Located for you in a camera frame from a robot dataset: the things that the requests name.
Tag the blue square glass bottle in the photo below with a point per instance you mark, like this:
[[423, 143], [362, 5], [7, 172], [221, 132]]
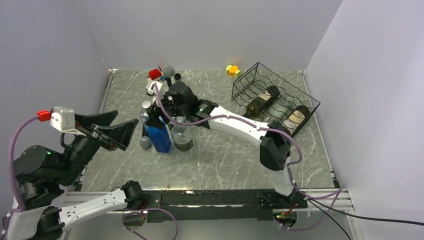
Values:
[[158, 135]]

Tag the red toy block car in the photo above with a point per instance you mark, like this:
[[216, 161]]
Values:
[[155, 75]]

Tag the glitter microphone on stand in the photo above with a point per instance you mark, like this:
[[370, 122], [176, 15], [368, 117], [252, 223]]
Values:
[[167, 70]]

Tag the black wire wine rack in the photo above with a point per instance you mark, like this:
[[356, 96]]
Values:
[[256, 79]]

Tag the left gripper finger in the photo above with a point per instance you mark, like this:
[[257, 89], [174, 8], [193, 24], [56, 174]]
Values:
[[100, 119], [119, 136]]

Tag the dark wine bottle black neck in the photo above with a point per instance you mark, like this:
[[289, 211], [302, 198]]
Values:
[[262, 101]]

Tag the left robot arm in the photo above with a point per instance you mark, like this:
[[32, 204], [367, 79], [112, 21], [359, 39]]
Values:
[[40, 175]]

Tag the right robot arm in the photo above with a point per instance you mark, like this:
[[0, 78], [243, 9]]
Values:
[[273, 142]]

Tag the clear glass bottle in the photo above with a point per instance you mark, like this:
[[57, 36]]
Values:
[[278, 111]]

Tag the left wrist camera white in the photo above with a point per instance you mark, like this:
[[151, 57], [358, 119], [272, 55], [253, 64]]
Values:
[[63, 119]]

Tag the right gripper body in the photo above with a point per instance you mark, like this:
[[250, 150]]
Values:
[[174, 109]]

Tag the dark green wine bottle front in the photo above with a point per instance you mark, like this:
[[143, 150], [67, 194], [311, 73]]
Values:
[[295, 118]]

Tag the black white handheld microphone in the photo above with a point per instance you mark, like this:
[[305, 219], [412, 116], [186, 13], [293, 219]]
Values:
[[145, 141]]

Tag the clear round bottle front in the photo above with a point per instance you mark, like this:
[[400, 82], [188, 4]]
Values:
[[182, 135]]

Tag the black base bar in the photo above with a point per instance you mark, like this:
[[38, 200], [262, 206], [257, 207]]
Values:
[[185, 205]]

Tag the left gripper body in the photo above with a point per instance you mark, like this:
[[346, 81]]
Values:
[[84, 148]]

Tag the yellow green toy block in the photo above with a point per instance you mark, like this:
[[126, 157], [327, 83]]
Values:
[[232, 70]]

